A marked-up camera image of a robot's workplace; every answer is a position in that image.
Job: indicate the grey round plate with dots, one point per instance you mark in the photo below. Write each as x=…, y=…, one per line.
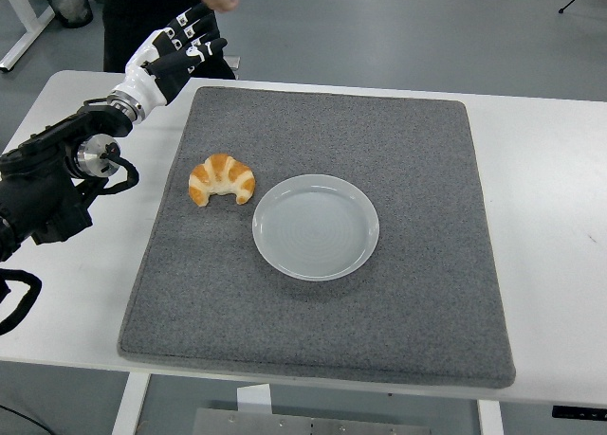
x=315, y=226

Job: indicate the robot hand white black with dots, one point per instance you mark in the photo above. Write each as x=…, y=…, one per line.
x=142, y=86

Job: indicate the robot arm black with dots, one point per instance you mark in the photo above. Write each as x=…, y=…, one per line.
x=42, y=169

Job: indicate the white table centre bracket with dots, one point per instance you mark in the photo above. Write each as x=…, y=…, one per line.
x=253, y=397

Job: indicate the croissant bread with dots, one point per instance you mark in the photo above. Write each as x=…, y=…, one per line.
x=223, y=174

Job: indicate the person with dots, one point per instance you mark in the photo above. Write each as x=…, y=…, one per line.
x=133, y=23

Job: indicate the metal floor socket cover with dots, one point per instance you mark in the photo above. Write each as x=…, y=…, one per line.
x=234, y=63

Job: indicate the grey metal plate with screws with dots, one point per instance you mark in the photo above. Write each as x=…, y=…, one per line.
x=303, y=423

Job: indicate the grey felt mat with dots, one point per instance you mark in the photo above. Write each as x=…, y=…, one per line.
x=379, y=321

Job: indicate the person's hand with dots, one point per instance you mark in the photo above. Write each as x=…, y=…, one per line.
x=220, y=0

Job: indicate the dark mesh trash bin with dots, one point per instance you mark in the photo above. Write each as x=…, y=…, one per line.
x=71, y=4

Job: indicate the white desk frame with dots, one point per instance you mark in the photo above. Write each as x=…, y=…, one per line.
x=23, y=37

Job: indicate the black table control panel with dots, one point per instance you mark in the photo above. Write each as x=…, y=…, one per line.
x=581, y=412

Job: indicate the white table leg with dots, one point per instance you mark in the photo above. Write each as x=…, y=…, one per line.
x=130, y=406
x=491, y=418

